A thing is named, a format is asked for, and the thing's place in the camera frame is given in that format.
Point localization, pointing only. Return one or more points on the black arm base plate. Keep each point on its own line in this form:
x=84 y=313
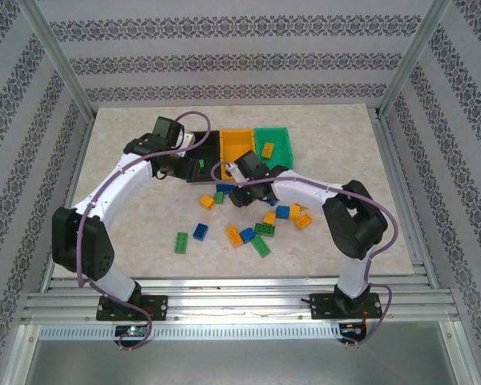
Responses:
x=322 y=306
x=156 y=306

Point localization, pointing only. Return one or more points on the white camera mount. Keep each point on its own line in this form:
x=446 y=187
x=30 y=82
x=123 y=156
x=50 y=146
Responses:
x=234 y=172
x=187 y=141

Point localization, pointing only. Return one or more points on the long yellow lego brick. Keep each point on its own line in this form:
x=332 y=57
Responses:
x=268 y=150
x=233 y=235

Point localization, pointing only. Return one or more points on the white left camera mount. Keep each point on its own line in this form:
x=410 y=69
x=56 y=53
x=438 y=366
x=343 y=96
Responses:
x=187 y=141

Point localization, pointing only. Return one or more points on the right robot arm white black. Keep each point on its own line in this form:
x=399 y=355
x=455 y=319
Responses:
x=304 y=190

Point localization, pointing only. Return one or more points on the long green lego brick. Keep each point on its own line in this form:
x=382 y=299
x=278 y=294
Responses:
x=261 y=246
x=264 y=229
x=181 y=243

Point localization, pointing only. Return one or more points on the aluminium frame post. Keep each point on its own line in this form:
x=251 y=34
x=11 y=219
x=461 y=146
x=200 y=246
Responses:
x=415 y=60
x=56 y=60

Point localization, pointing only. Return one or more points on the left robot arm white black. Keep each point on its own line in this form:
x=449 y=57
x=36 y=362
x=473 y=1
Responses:
x=104 y=200

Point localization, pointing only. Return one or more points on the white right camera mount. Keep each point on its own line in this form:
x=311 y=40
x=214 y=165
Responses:
x=234 y=172

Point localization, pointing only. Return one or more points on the small yellow lego brick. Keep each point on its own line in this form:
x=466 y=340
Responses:
x=207 y=201
x=294 y=211
x=269 y=218

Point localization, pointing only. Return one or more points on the small blue lego brick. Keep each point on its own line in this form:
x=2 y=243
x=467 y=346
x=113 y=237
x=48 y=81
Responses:
x=282 y=211
x=247 y=234
x=271 y=202

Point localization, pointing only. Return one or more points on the aluminium side rail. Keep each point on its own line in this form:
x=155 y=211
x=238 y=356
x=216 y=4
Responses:
x=70 y=192
x=405 y=192

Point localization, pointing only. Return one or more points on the black plastic bin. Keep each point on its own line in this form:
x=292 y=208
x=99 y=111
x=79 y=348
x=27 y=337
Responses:
x=210 y=144

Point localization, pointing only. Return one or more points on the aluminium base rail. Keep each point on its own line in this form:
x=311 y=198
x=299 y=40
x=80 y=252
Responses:
x=240 y=301

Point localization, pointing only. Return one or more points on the small electronics board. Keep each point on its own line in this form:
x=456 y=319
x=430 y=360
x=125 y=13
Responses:
x=352 y=329
x=132 y=331

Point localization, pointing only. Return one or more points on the green plastic bin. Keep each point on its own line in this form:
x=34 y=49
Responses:
x=282 y=148

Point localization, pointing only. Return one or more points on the yellow plastic bin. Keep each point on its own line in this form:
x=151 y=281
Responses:
x=236 y=144

